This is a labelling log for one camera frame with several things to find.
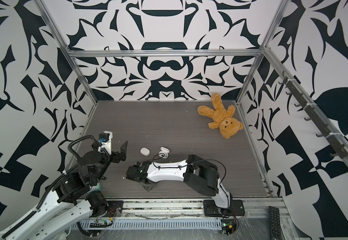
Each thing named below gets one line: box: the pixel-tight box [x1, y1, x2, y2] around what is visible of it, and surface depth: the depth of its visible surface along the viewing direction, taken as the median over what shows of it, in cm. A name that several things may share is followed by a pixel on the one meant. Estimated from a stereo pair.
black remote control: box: [269, 205, 282, 240], surface depth 71 cm
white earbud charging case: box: [158, 146, 170, 159], surface depth 93 cm
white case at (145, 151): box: [140, 147, 151, 157], surface depth 93 cm
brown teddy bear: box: [197, 93, 244, 139], surface depth 104 cm
